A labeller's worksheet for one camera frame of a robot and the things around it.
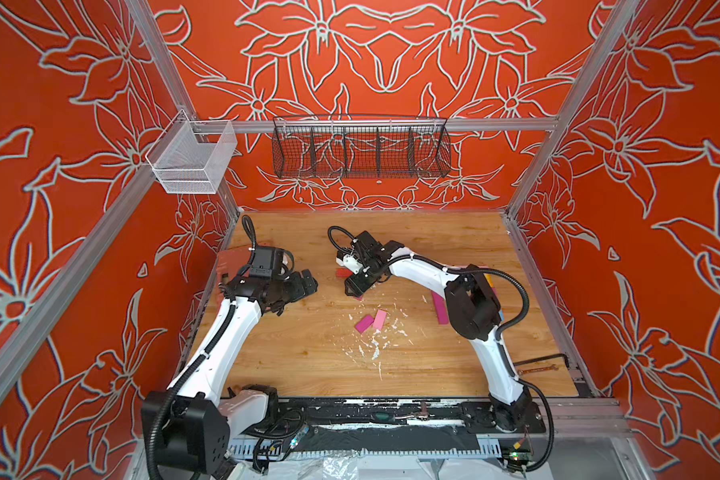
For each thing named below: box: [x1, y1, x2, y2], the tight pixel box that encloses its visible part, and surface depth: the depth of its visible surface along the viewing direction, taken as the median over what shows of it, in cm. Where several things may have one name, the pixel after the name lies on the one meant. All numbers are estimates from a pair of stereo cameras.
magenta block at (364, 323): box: [354, 314, 375, 334], surface depth 92 cm
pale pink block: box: [373, 309, 387, 331], surface depth 91 cm
